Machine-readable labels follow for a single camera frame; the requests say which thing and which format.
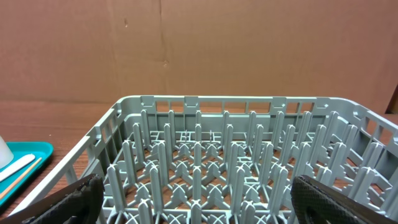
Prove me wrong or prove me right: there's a wooden chopstick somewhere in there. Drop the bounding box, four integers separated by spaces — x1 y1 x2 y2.
0 157 42 199

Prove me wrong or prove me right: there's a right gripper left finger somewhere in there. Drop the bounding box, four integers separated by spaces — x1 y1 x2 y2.
1 174 104 224

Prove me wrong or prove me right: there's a white plastic fork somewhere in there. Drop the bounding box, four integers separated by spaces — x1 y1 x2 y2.
0 154 35 182

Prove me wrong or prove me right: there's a white paper cup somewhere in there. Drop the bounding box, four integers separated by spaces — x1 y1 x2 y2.
0 137 14 169

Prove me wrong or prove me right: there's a grey dishwasher rack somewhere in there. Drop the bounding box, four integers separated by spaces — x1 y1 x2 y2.
10 95 397 223

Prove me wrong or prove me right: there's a teal serving tray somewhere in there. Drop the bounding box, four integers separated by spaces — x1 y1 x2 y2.
1 142 53 209

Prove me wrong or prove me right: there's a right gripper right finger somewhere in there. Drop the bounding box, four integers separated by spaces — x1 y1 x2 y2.
290 175 397 224

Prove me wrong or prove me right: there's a cardboard backdrop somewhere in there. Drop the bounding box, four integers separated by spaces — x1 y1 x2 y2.
1 1 397 113

